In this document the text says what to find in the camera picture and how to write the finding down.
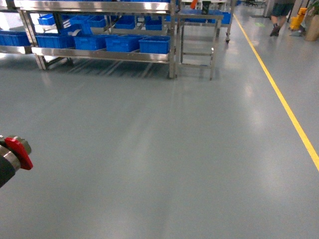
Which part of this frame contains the blue bin with red parts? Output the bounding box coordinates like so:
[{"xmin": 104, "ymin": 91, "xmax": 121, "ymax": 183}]
[{"xmin": 139, "ymin": 36, "xmax": 170, "ymax": 54}]

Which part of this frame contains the blue bin lower shelf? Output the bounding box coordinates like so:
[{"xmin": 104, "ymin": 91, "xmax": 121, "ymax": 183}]
[
  {"xmin": 35, "ymin": 33, "xmax": 75, "ymax": 49},
  {"xmin": 105, "ymin": 35, "xmax": 143, "ymax": 52},
  {"xmin": 74, "ymin": 35, "xmax": 108, "ymax": 51},
  {"xmin": 0, "ymin": 30, "xmax": 30, "ymax": 46}
]

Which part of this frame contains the stainless steel flow rack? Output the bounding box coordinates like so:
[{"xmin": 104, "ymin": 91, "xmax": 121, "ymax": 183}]
[{"xmin": 0, "ymin": 0, "xmax": 176, "ymax": 79}]

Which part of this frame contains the small stainless steel table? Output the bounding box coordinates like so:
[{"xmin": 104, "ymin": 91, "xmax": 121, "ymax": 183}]
[{"xmin": 176, "ymin": 9, "xmax": 224, "ymax": 80}]

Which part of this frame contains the black battery box on table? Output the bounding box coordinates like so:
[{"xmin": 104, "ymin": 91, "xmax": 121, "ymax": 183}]
[{"xmin": 201, "ymin": 0, "xmax": 211, "ymax": 15}]

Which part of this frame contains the walking person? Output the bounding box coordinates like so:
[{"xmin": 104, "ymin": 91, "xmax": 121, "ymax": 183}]
[{"xmin": 270, "ymin": 0, "xmax": 295, "ymax": 36}]

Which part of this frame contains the yellow mop bucket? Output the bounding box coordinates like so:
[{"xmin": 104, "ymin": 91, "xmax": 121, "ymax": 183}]
[{"xmin": 289, "ymin": 7, "xmax": 307, "ymax": 30}]

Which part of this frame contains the tan plant pot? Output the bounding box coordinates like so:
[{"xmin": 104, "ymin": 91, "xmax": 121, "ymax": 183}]
[{"xmin": 305, "ymin": 14, "xmax": 319, "ymax": 41}]

